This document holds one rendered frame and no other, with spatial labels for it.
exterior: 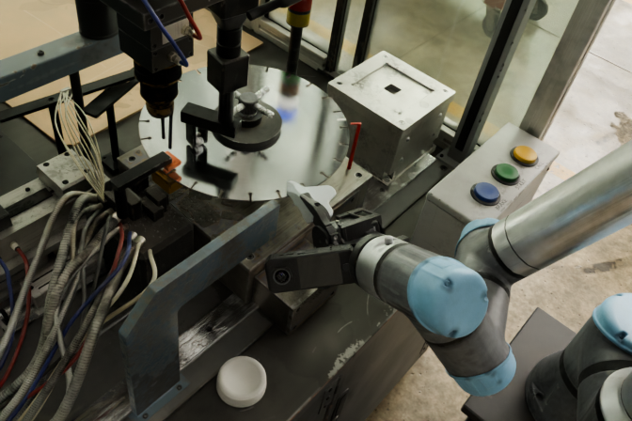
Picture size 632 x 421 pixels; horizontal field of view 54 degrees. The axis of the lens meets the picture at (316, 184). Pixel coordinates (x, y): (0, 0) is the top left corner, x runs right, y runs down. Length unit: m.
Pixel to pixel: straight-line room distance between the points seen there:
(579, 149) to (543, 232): 2.12
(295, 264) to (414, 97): 0.54
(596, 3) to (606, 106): 2.11
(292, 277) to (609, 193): 0.37
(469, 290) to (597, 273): 1.74
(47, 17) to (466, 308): 1.26
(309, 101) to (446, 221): 0.30
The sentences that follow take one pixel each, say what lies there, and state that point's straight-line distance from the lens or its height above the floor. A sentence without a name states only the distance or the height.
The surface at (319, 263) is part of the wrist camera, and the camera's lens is 0.78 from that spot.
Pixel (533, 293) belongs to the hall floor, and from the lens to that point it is 2.20.
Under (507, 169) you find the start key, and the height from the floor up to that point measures 0.91.
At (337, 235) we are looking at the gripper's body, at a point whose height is 0.99.
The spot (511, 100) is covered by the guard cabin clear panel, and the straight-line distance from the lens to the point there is 1.25.
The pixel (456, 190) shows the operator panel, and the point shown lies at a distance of 1.05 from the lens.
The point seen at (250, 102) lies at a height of 1.00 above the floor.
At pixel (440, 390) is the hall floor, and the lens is 1.88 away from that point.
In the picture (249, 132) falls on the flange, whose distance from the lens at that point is 0.96.
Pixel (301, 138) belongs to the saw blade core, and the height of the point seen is 0.95.
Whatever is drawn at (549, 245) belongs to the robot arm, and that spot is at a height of 1.09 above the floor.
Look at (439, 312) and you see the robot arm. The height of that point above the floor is 1.09.
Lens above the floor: 1.59
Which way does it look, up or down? 44 degrees down
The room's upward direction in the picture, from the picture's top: 11 degrees clockwise
